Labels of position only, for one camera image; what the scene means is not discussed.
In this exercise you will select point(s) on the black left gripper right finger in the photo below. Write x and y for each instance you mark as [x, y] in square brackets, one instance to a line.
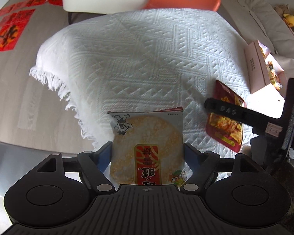
[204, 167]

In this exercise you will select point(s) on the red spicy chicken snack bag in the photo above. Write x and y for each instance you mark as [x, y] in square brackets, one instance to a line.
[223, 129]

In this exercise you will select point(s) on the rice cracker snack pack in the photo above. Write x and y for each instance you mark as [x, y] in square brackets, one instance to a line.
[148, 147]

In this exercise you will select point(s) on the white textured tablecloth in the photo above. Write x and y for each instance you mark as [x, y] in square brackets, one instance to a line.
[147, 60]

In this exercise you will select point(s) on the pink cardboard box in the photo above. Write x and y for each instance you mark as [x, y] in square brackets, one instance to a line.
[267, 78]

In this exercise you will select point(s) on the grey sofa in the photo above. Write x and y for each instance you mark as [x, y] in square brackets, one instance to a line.
[257, 20]

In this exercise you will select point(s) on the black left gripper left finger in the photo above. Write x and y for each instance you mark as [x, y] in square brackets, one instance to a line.
[93, 165]

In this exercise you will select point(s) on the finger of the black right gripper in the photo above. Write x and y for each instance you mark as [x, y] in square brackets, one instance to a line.
[259, 122]

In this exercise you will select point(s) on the red paper decorations on floor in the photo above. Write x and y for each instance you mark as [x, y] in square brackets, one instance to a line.
[14, 19]

